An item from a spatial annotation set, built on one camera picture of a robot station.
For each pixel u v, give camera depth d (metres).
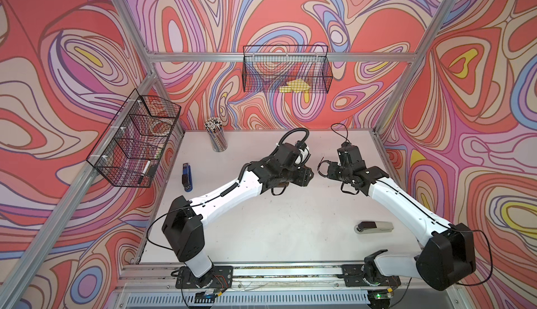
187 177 0.96
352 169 0.62
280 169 0.58
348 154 0.63
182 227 0.42
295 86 0.91
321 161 0.86
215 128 0.98
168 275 0.74
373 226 0.82
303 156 0.61
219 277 0.73
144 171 0.72
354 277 0.72
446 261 0.40
